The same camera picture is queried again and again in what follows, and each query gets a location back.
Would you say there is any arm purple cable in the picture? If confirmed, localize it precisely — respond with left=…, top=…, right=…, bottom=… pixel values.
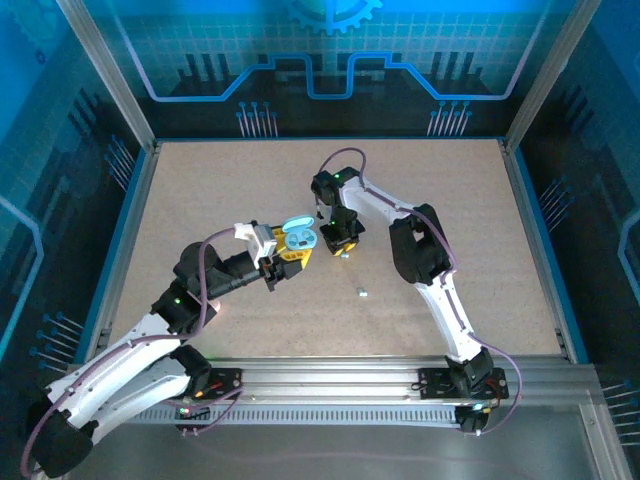
left=19, top=227, right=250, bottom=479
left=315, top=147, right=524, bottom=436

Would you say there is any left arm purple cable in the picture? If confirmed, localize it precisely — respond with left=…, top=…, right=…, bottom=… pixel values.
left=19, top=227, right=250, bottom=479

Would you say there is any aluminium table side rail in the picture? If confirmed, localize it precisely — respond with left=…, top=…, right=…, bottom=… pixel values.
left=498, top=139, right=590, bottom=364
left=82, top=142, right=162, bottom=364

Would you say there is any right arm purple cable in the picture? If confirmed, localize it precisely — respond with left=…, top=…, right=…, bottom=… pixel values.
left=315, top=147, right=524, bottom=436

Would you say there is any aluminium frame post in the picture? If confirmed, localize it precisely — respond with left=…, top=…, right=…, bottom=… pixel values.
left=502, top=0, right=602, bottom=152
left=54, top=0, right=162, bottom=152

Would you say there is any grey metal sheet panel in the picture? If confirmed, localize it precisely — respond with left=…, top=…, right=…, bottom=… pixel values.
left=29, top=389, right=631, bottom=480

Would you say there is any aluminium mounting beam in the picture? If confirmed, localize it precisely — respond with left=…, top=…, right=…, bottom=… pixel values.
left=64, top=355, right=601, bottom=404

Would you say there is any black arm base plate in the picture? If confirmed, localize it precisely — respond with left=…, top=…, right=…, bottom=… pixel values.
left=192, top=367, right=245, bottom=401
left=417, top=367, right=510, bottom=401

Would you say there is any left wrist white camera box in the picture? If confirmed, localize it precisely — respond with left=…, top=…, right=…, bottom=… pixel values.
left=233, top=221, right=279, bottom=269

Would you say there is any black controller module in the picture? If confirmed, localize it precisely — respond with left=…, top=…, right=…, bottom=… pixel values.
left=173, top=399, right=212, bottom=437
left=457, top=402, right=494, bottom=437

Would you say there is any light blue earbud charging case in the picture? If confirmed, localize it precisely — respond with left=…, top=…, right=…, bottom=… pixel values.
left=279, top=213, right=321, bottom=252

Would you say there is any slotted grey cable duct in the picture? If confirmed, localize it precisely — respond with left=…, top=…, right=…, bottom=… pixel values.
left=134, top=405, right=466, bottom=426

